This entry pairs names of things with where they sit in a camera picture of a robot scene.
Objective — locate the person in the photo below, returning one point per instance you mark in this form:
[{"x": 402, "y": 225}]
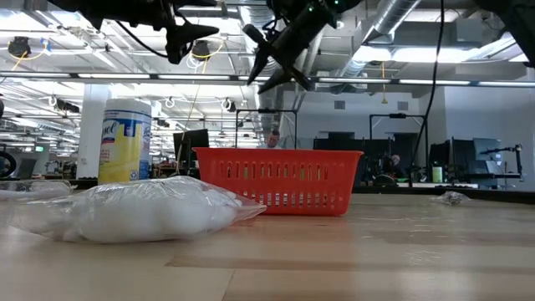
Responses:
[
  {"x": 273, "y": 140},
  {"x": 395, "y": 163}
]

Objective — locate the silver ventilation duct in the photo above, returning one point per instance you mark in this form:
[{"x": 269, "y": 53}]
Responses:
[
  {"x": 390, "y": 16},
  {"x": 263, "y": 50}
]

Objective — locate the black robot station frame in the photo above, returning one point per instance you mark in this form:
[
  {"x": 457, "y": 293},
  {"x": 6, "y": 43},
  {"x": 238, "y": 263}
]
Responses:
[
  {"x": 267, "y": 111},
  {"x": 399, "y": 115}
]

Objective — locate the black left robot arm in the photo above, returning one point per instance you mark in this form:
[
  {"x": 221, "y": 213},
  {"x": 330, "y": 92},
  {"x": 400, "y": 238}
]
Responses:
[{"x": 125, "y": 10}]

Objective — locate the black monitor back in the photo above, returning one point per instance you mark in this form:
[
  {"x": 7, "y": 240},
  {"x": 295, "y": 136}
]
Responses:
[{"x": 460, "y": 159}]

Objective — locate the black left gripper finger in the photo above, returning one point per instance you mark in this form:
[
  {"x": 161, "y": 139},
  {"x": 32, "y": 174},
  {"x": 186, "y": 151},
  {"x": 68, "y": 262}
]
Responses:
[{"x": 202, "y": 31}]

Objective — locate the white cup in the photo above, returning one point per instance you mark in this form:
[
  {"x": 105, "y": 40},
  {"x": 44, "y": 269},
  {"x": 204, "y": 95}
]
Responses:
[{"x": 437, "y": 174}]

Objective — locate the long linear light bar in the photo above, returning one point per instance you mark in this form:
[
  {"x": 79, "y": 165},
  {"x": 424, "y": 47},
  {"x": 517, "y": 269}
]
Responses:
[{"x": 125, "y": 76}]

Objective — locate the grey computer monitor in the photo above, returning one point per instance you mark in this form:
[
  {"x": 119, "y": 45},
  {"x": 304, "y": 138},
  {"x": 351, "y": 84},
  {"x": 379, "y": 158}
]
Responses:
[{"x": 487, "y": 152}]

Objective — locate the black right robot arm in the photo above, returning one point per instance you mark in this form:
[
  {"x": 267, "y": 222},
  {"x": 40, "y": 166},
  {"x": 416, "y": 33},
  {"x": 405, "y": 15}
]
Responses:
[{"x": 518, "y": 21}]

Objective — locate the red plastic slotted basket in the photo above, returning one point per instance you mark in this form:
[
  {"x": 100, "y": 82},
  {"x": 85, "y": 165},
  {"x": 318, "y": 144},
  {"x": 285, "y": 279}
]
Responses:
[{"x": 276, "y": 156}]

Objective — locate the rectangular ceiling light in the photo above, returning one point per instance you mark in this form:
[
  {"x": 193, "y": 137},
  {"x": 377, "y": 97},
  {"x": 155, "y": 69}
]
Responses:
[{"x": 376, "y": 54}]

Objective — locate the yellow disinfecting wipes canister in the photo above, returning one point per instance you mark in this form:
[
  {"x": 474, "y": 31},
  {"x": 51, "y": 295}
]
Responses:
[{"x": 123, "y": 146}]

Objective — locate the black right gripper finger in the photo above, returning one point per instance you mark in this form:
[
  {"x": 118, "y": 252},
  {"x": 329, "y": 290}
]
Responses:
[
  {"x": 259, "y": 62},
  {"x": 278, "y": 80}
]

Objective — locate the black computer monitor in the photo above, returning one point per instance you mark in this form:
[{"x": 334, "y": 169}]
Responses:
[{"x": 190, "y": 138}]

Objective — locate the white vanity pack bag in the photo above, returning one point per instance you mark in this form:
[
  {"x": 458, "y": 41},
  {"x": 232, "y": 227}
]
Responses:
[
  {"x": 33, "y": 190},
  {"x": 146, "y": 217}
]

